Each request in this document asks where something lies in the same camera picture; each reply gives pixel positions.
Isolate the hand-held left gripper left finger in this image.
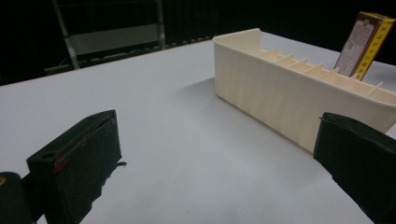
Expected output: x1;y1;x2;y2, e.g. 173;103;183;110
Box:
25;109;128;224

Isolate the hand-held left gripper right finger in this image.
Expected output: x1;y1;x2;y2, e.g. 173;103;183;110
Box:
313;112;396;224

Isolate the cream slotted storage rack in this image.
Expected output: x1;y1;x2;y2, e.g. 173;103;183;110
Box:
212;27;396;154

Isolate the yellow and brown box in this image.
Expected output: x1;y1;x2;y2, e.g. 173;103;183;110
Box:
333;11;396;81

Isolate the metal stand frame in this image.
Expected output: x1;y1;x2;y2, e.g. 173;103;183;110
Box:
43;0;216;75

